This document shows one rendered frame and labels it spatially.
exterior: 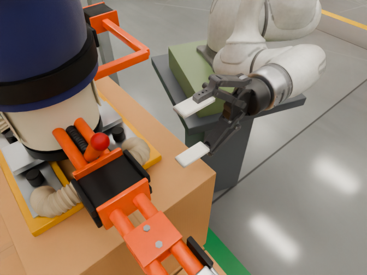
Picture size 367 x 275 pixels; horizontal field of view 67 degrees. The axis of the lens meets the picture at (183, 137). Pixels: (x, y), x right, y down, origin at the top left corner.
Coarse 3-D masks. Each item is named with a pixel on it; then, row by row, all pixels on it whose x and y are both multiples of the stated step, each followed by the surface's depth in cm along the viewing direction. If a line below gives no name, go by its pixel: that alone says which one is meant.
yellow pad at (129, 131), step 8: (112, 104) 73; (112, 128) 67; (120, 128) 63; (128, 128) 67; (112, 136) 65; (120, 136) 62; (128, 136) 65; (136, 136) 65; (112, 144) 63; (120, 144) 63; (152, 152) 62; (152, 160) 61; (144, 168) 60
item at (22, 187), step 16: (0, 144) 63; (0, 160) 61; (16, 176) 57; (32, 176) 54; (48, 176) 57; (64, 176) 58; (16, 192) 55; (32, 208) 52; (80, 208) 54; (32, 224) 51; (48, 224) 51
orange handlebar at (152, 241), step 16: (112, 32) 78; (144, 48) 69; (112, 64) 64; (128, 64) 67; (80, 128) 51; (64, 144) 48; (80, 160) 45; (144, 208) 40; (128, 224) 38; (144, 224) 38; (160, 224) 38; (128, 240) 36; (144, 240) 36; (160, 240) 36; (176, 240) 36; (144, 256) 35; (160, 256) 37; (176, 256) 36; (192, 256) 35; (144, 272) 36; (160, 272) 34; (192, 272) 34
